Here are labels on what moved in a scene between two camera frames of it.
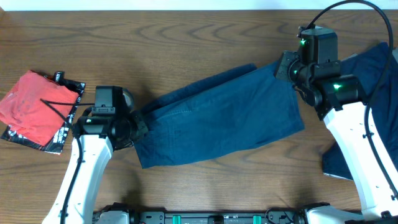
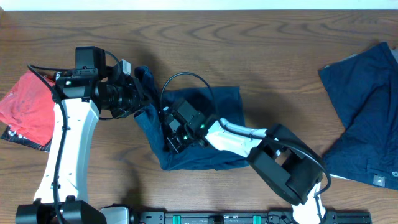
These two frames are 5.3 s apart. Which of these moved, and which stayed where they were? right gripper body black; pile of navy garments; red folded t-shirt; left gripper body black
Moved: right gripper body black; left gripper body black
Stayed: pile of navy garments; red folded t-shirt
